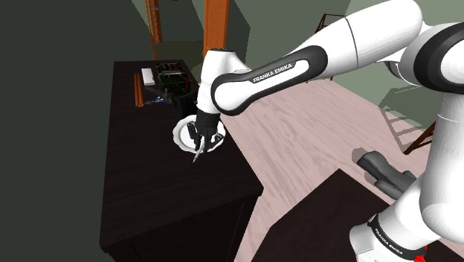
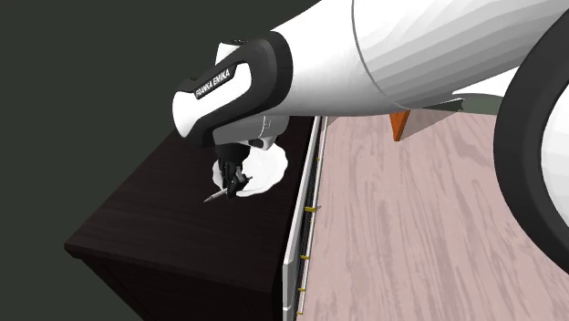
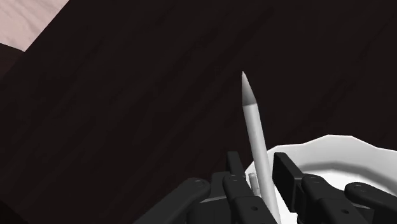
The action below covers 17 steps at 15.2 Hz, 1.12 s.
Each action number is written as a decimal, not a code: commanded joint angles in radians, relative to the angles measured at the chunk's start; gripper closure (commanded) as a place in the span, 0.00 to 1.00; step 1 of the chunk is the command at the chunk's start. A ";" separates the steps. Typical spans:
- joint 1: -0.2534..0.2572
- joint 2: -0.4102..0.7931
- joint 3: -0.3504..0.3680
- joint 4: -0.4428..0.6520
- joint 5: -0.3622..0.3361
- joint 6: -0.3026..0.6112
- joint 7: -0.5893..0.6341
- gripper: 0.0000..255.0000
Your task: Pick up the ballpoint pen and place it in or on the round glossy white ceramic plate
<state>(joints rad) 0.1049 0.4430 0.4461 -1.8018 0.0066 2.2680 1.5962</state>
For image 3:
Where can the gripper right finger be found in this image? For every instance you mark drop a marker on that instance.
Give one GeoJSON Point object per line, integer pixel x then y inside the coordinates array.
{"type": "Point", "coordinates": [313, 192]}

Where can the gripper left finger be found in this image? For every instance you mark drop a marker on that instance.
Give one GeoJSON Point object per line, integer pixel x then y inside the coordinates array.
{"type": "Point", "coordinates": [238, 195]}

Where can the white pen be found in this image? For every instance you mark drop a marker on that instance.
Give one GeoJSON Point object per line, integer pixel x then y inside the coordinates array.
{"type": "Point", "coordinates": [256, 136]}

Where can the white bowl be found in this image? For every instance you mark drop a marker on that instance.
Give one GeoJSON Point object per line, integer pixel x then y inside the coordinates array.
{"type": "Point", "coordinates": [338, 155]}

